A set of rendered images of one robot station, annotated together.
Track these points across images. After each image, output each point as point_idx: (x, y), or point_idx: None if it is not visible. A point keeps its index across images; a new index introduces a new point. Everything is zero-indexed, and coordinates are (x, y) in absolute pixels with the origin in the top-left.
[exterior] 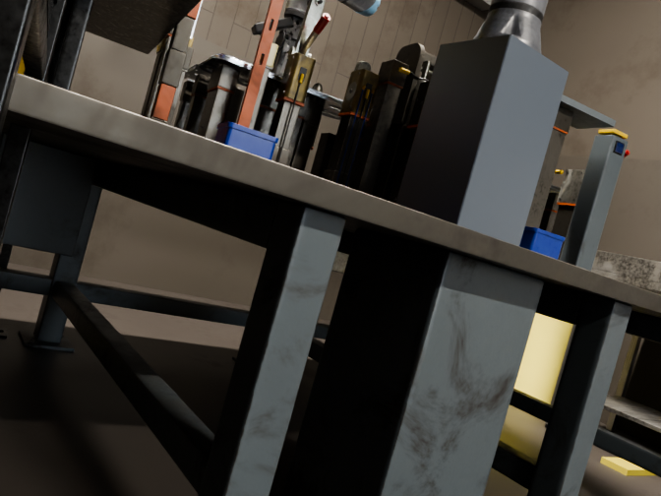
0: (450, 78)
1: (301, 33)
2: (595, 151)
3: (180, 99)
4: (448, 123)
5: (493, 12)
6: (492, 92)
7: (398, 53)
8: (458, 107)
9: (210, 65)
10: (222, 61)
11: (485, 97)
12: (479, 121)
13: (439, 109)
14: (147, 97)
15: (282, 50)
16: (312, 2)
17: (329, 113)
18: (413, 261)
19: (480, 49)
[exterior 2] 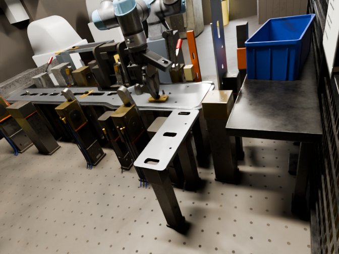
0: (175, 48)
1: (176, 54)
2: (66, 60)
3: (165, 181)
4: (179, 61)
5: (165, 22)
6: (181, 47)
7: (119, 48)
8: (179, 55)
9: (196, 102)
10: (203, 89)
11: (181, 50)
12: (182, 56)
13: (177, 59)
14: (233, 143)
15: (158, 72)
16: (173, 35)
17: (111, 105)
18: None
19: (176, 36)
